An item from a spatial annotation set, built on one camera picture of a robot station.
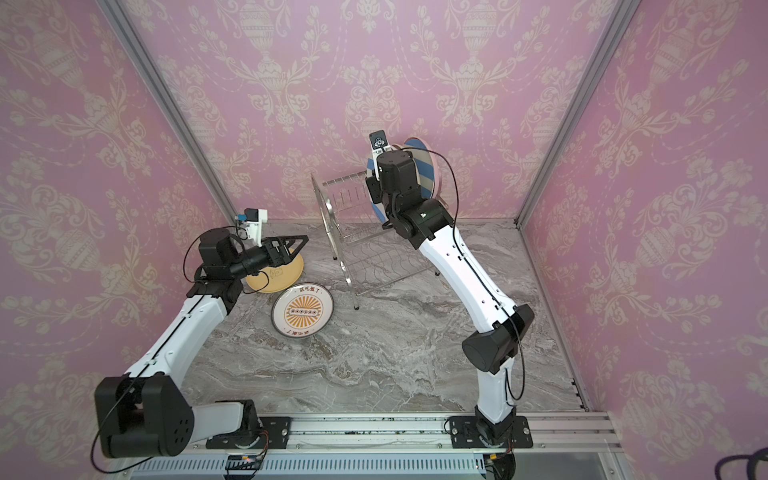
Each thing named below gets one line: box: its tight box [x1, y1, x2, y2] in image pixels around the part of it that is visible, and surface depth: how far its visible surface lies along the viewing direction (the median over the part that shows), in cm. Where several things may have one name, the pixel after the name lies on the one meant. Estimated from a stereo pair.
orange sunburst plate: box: [270, 283, 335, 339], surface depth 97 cm
